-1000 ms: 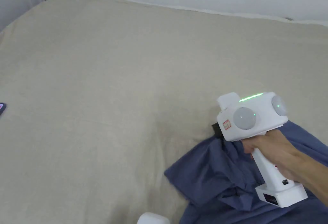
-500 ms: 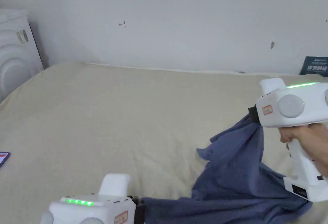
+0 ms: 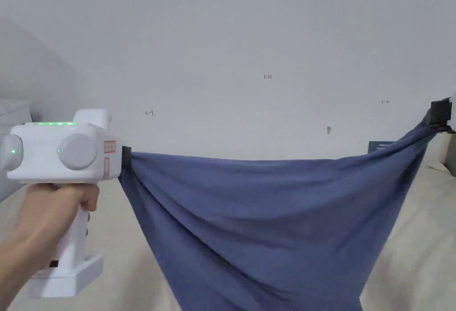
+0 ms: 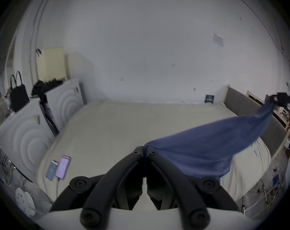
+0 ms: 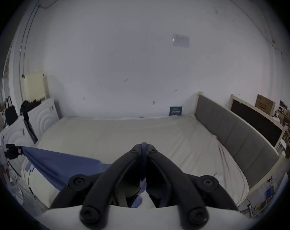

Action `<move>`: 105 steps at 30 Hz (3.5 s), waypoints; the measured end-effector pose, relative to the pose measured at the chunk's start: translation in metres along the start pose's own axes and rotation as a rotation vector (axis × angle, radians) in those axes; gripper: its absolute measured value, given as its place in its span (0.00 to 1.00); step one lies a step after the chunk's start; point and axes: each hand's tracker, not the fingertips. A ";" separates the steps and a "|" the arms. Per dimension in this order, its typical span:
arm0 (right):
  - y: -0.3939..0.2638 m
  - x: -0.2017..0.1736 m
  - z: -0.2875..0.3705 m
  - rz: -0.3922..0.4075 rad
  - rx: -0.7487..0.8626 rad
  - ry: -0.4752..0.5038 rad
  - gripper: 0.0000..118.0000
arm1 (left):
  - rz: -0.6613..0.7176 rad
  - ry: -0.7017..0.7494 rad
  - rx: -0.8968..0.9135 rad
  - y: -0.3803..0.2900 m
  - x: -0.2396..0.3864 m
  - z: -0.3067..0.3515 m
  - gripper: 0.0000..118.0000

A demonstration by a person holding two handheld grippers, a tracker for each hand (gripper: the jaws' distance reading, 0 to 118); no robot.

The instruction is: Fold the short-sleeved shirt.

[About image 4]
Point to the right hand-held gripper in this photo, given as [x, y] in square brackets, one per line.
[283, 99]

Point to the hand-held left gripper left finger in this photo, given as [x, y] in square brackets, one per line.
[104, 188]

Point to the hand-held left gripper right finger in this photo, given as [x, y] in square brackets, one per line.
[180, 188]

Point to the dark blue shirt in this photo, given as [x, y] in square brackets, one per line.
[207, 142]

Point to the grey padded headboard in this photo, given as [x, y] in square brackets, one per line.
[243, 104]

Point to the phone with lit screen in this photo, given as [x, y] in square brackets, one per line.
[63, 167]

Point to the pale blue phone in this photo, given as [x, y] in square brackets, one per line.
[51, 170]

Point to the bed with beige sheet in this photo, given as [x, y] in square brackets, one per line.
[125, 128]

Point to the small black card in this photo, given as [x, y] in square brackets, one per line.
[209, 98]

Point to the white round stool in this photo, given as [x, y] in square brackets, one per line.
[24, 199]

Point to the white paper sheet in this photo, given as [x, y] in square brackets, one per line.
[218, 39]

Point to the black bundled bag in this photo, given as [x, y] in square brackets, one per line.
[43, 86]

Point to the black tote bag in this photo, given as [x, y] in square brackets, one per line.
[19, 97]

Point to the pale yellow board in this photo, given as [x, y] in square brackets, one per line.
[51, 63]

